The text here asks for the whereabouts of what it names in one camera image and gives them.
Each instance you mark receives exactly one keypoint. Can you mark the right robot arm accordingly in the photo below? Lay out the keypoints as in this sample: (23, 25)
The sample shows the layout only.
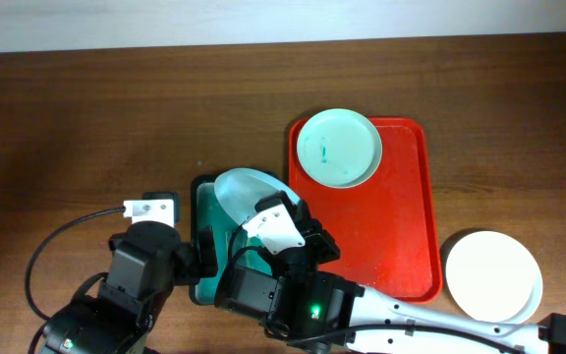
(313, 310)

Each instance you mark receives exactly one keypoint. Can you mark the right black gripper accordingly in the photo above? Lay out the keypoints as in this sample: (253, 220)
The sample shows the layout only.
(312, 232)

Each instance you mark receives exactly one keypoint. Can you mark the light blue plate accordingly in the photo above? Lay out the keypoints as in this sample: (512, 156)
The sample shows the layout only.
(238, 190)

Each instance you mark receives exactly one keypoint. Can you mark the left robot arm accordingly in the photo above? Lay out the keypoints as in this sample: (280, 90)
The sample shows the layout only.
(114, 311)

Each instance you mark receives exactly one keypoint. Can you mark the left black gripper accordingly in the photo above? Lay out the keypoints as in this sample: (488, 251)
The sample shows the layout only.
(203, 253)

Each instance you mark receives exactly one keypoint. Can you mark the mint green plate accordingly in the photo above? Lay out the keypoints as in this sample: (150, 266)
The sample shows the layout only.
(339, 148)

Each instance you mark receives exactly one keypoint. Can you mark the black tub of green water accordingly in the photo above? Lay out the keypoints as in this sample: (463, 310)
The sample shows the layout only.
(208, 213)

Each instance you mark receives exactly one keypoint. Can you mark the white plate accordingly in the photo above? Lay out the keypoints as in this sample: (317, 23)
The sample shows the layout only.
(492, 277)

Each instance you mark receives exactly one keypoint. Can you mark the red plastic tray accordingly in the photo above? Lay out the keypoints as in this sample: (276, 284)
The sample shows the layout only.
(385, 227)

